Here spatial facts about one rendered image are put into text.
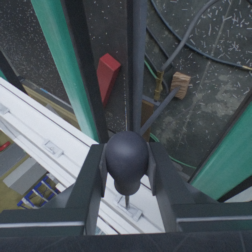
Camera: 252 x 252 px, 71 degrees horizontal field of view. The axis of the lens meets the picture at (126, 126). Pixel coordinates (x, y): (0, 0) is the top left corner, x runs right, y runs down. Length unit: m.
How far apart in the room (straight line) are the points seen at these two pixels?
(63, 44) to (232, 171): 0.22
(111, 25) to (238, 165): 0.47
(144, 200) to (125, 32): 0.41
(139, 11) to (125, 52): 0.11
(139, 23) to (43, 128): 0.36
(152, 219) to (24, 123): 0.34
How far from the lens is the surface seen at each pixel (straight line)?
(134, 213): 0.32
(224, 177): 0.21
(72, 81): 0.25
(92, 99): 0.28
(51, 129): 0.42
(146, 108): 1.12
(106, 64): 0.58
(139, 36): 0.55
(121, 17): 0.52
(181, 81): 1.21
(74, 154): 0.37
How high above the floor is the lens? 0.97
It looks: 28 degrees down
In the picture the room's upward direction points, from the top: 138 degrees counter-clockwise
